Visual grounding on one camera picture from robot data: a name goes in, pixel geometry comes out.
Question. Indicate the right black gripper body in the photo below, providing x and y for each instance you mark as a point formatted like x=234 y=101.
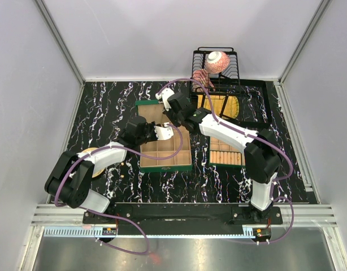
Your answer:
x=176 y=118

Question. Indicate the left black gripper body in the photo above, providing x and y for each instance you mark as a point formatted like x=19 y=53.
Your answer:
x=150 y=135

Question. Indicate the small green jewelry tray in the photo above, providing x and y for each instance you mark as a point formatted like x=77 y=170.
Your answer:
x=222 y=154

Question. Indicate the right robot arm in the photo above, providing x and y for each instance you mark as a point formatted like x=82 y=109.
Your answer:
x=262 y=161

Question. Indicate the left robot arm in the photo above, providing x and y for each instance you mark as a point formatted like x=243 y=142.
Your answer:
x=72 y=175

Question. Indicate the large green jewelry box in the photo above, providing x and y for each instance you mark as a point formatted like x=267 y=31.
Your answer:
x=171 y=152

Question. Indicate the pink patterned cup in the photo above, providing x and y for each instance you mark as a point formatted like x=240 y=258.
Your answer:
x=202 y=76

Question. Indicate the yellow bamboo mat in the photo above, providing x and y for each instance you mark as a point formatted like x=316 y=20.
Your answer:
x=225 y=106

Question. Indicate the round wooden lid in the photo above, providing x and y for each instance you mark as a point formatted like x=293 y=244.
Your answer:
x=96 y=173

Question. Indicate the red patterned bowl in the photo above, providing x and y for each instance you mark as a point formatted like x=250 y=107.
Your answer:
x=217 y=62

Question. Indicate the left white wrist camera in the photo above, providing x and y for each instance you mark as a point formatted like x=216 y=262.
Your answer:
x=163 y=132

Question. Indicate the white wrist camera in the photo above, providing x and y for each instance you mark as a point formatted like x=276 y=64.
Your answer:
x=163 y=132
x=163 y=96

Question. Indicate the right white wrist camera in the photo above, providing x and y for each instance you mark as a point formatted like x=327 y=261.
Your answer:
x=163 y=96

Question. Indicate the black wire dish rack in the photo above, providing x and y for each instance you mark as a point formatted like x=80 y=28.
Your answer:
x=255 y=111

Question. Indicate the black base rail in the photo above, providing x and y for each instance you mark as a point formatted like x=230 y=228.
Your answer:
x=228 y=213

